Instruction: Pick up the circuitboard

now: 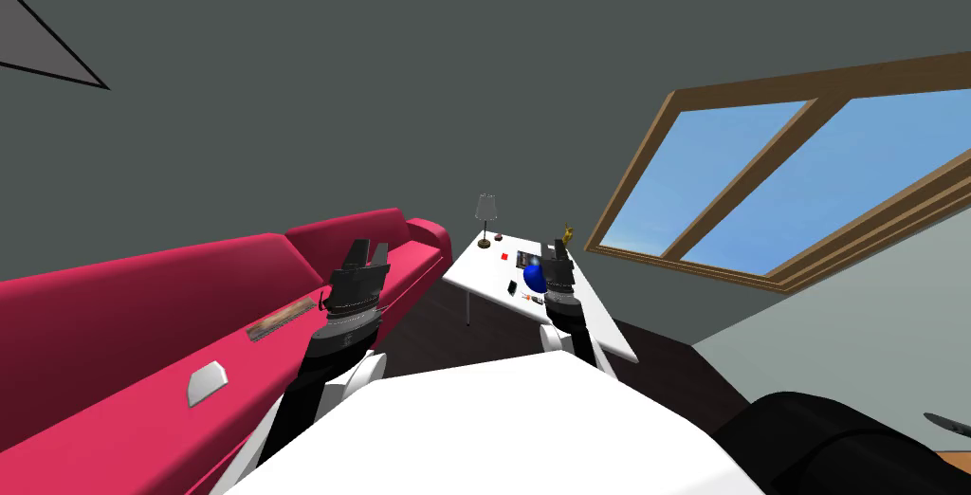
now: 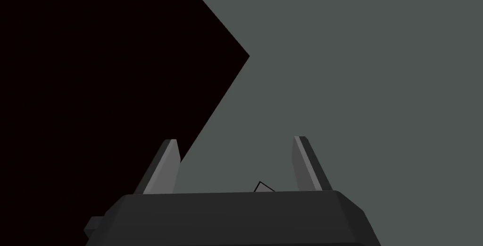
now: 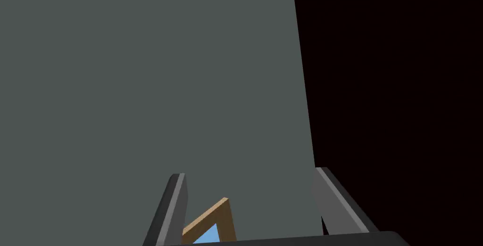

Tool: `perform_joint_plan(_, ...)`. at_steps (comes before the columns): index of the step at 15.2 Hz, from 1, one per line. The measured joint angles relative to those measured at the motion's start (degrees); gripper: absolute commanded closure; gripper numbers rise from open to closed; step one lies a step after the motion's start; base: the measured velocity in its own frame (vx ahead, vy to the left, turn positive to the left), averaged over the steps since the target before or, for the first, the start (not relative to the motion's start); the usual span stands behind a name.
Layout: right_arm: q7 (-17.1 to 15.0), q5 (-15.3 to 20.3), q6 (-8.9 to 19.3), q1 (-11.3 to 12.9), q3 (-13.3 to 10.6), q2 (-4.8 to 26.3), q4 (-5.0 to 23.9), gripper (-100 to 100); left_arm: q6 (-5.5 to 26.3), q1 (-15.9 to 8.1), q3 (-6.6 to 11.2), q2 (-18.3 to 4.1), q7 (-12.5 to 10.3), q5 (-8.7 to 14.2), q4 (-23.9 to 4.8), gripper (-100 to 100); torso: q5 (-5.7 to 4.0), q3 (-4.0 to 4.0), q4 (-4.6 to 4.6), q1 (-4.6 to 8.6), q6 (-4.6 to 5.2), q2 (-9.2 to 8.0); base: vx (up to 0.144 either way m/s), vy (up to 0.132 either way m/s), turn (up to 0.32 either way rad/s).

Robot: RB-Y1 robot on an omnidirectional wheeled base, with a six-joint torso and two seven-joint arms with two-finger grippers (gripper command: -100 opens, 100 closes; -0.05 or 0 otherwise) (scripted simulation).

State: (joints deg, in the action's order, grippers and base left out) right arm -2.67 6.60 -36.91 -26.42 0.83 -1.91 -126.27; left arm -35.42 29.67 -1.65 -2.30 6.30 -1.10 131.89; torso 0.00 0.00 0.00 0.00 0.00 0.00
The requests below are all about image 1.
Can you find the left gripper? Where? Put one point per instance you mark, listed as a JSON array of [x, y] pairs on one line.
[[356, 289]]

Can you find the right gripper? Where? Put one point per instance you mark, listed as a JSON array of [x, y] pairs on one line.
[[558, 275]]

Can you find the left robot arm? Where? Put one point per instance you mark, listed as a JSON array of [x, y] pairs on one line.
[[326, 374]]

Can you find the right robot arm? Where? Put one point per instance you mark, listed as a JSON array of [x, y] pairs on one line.
[[819, 449]]

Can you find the gold figurine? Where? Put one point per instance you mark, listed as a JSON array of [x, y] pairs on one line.
[[567, 235]]

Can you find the dark book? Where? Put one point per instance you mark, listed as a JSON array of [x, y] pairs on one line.
[[525, 258]]

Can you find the blue round object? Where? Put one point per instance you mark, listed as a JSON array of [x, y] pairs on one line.
[[532, 278]]

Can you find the white table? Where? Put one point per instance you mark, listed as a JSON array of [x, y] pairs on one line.
[[485, 273]]

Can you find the grey table lamp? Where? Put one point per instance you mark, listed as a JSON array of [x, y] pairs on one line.
[[485, 210]]

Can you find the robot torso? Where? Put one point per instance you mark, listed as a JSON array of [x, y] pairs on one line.
[[501, 434]]

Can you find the pale grey flat object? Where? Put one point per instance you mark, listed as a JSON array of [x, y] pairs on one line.
[[206, 383]]

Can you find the wooden framed window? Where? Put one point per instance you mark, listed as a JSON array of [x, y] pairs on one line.
[[758, 191]]

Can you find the red sofa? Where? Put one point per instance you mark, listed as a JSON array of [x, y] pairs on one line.
[[114, 343]]

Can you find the grey black-framed wall picture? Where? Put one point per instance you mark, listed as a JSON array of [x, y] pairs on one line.
[[38, 47]]

